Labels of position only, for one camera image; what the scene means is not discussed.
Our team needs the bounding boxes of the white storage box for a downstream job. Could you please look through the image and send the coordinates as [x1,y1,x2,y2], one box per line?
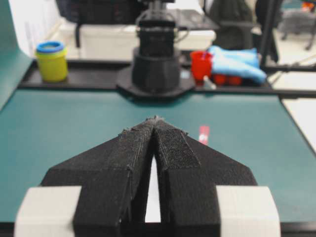
[58,22,216,61]

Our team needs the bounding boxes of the light blue cloth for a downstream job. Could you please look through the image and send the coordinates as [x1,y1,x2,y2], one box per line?
[207,45,267,84]

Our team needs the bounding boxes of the dark jacket on chair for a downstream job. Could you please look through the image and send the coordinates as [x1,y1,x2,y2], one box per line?
[208,0,253,49]

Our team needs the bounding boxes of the yellow jar with blue lid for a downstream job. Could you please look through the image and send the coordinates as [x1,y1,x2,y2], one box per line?
[35,41,68,83]

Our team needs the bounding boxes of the red small cups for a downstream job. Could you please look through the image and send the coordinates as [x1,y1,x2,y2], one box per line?
[213,74,242,86]

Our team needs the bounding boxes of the red plastic cup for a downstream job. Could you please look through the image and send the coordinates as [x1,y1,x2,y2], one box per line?
[190,51,212,83]

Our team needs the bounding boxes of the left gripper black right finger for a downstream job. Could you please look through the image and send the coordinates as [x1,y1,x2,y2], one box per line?
[153,118,257,237]

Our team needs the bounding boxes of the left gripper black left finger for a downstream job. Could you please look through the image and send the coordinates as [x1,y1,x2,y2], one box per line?
[40,118,155,228]

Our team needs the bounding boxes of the red tape marker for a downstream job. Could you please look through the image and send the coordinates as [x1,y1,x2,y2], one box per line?
[198,125,210,145]

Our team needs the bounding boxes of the black table edge rail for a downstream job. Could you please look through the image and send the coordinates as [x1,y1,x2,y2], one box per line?
[18,60,316,98]

